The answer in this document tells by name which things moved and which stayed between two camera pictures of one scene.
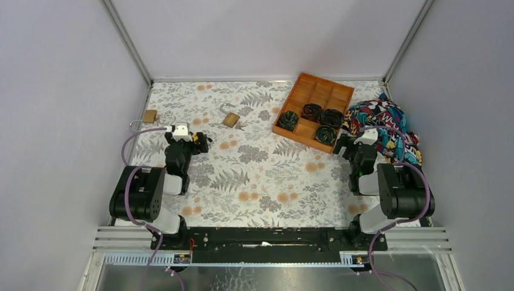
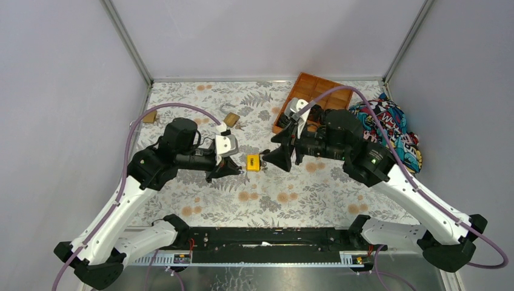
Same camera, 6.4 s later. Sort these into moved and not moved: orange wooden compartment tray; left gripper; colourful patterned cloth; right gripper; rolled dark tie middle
Moved: left gripper; right gripper
Not moved: rolled dark tie middle; orange wooden compartment tray; colourful patterned cloth
